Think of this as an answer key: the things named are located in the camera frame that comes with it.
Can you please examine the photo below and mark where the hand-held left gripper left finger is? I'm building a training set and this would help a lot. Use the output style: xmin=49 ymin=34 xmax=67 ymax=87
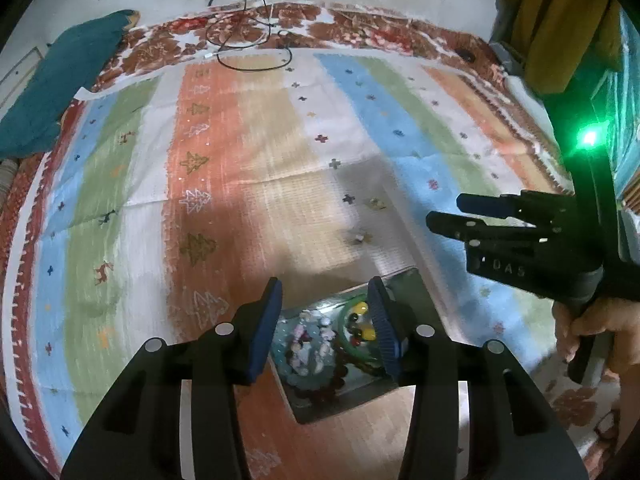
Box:
xmin=60 ymin=277 xmax=284 ymax=480

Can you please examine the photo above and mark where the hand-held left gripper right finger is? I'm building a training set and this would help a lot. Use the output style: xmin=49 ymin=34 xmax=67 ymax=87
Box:
xmin=367 ymin=276 xmax=591 ymax=480

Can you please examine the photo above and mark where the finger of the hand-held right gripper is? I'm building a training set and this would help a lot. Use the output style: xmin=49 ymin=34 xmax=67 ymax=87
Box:
xmin=456 ymin=190 xmax=573 ymax=222
xmin=426 ymin=211 xmax=551 ymax=252

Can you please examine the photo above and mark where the multicoloured bead bracelet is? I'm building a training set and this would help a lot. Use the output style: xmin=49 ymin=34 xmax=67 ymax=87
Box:
xmin=347 ymin=300 xmax=380 ymax=347

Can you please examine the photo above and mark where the green jade bangle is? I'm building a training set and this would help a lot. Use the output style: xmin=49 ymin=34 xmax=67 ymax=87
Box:
xmin=334 ymin=304 xmax=397 ymax=377

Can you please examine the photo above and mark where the pale blue bead bracelet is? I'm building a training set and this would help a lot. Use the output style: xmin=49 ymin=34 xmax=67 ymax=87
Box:
xmin=272 ymin=310 xmax=337 ymax=388

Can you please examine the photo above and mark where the rectangular metal tin box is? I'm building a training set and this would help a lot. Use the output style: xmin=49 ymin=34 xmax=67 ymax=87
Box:
xmin=270 ymin=267 xmax=442 ymax=426

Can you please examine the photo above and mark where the red bead bracelet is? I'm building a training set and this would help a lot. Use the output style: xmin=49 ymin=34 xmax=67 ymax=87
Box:
xmin=280 ymin=367 xmax=352 ymax=402

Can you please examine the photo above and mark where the person's right hand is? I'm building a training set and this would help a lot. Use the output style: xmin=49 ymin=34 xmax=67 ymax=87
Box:
xmin=552 ymin=296 xmax=640 ymax=377

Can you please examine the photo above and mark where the teal patterned cloth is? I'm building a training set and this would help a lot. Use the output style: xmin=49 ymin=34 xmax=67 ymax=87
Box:
xmin=590 ymin=10 xmax=640 ymax=213

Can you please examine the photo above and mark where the striped pastel mat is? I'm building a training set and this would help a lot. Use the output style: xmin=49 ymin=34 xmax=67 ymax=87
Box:
xmin=0 ymin=50 xmax=621 ymax=480

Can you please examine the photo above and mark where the yellow hanging cloth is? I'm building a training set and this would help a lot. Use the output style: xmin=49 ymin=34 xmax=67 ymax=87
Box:
xmin=497 ymin=0 xmax=624 ymax=97

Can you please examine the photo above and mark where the brown striped pillow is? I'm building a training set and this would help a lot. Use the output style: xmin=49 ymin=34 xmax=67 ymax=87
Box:
xmin=0 ymin=160 xmax=17 ymax=197

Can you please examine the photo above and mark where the striped colourful bedsheet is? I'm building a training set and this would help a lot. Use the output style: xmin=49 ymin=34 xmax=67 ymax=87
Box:
xmin=0 ymin=2 xmax=626 ymax=480

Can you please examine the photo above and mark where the teal blanket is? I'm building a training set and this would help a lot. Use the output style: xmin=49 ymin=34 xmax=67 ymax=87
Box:
xmin=0 ymin=9 xmax=142 ymax=159

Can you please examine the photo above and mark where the black cable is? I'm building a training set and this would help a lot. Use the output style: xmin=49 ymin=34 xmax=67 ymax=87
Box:
xmin=206 ymin=0 xmax=296 ymax=73

